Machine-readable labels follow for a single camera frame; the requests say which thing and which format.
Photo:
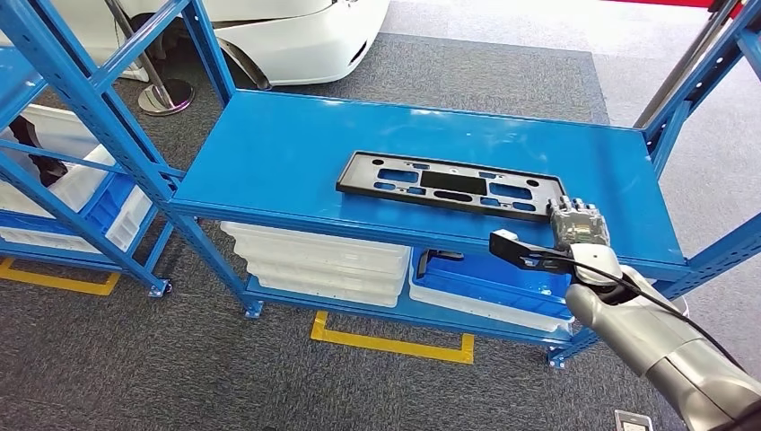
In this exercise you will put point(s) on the blue plastic crate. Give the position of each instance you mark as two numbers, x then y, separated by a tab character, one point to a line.
112	203
493	279

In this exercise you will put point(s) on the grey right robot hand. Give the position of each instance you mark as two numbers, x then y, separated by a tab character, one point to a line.
579	226

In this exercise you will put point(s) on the blue metal shelf rack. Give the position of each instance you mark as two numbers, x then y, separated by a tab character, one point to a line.
285	154
12	74

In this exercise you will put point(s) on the black licence plate frame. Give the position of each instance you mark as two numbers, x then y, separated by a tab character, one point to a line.
359	176

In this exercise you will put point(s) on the metal floor socket plate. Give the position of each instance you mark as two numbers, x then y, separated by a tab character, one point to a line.
631	423

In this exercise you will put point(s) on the white car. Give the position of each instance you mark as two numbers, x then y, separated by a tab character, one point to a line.
297	47

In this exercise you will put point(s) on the black plastic part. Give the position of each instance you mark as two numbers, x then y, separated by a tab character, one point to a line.
37	157
443	256

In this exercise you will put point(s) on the red floor strip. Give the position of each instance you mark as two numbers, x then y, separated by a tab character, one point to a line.
654	2

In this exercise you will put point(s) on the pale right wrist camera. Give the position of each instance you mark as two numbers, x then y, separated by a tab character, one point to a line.
505	234

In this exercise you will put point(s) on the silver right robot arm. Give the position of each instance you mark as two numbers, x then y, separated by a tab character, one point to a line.
666	351

